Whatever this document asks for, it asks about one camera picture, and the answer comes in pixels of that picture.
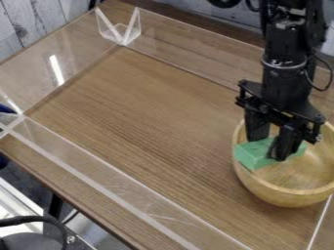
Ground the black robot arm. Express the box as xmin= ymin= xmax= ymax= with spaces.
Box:
xmin=237 ymin=0 xmax=326 ymax=161

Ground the light wooden bowl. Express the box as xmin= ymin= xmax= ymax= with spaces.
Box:
xmin=233 ymin=121 xmax=334 ymax=208

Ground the clear acrylic tray wall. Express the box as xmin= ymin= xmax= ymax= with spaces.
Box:
xmin=0 ymin=0 xmax=334 ymax=250

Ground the metal table bracket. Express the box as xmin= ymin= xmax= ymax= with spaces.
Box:
xmin=43 ymin=210 xmax=97 ymax=250

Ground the blue object at edge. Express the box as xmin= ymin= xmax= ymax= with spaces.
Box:
xmin=0 ymin=104 xmax=16 ymax=114

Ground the clear acrylic corner bracket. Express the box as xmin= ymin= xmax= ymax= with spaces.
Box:
xmin=94 ymin=8 xmax=141 ymax=46

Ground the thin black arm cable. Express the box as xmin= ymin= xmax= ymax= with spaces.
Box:
xmin=304 ymin=48 xmax=334 ymax=93

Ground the green rectangular block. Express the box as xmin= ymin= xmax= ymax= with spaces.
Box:
xmin=233 ymin=137 xmax=306 ymax=171

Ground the black cable loop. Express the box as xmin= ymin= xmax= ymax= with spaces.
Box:
xmin=0 ymin=214 xmax=71 ymax=250

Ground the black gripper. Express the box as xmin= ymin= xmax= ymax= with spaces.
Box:
xmin=237 ymin=55 xmax=325 ymax=161

